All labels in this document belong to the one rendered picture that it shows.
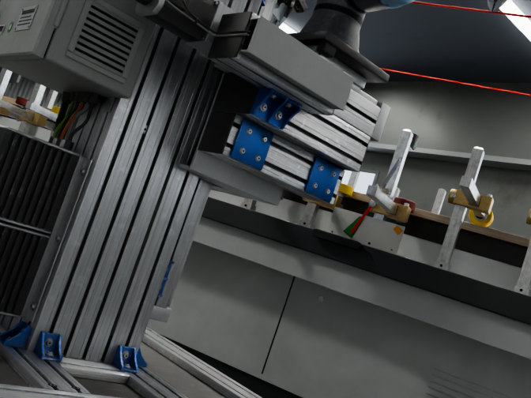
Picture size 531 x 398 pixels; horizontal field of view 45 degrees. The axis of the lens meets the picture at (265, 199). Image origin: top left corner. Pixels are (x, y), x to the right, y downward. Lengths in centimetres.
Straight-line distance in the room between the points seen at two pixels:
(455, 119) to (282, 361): 637
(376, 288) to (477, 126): 624
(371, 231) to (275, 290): 53
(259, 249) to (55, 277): 116
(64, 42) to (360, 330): 159
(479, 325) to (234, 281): 100
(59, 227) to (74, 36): 39
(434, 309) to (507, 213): 561
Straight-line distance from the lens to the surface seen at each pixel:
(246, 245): 239
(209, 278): 268
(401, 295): 219
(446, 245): 217
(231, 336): 261
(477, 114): 841
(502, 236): 234
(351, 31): 148
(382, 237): 220
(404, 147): 227
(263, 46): 115
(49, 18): 125
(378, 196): 196
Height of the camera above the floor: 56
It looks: 5 degrees up
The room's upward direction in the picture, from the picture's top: 19 degrees clockwise
